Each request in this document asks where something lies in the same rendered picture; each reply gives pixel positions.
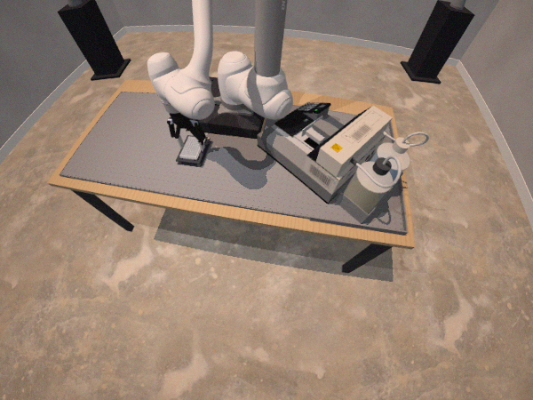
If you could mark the white plastic bottle with black cap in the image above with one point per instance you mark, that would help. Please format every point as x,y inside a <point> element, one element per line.
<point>363,191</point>

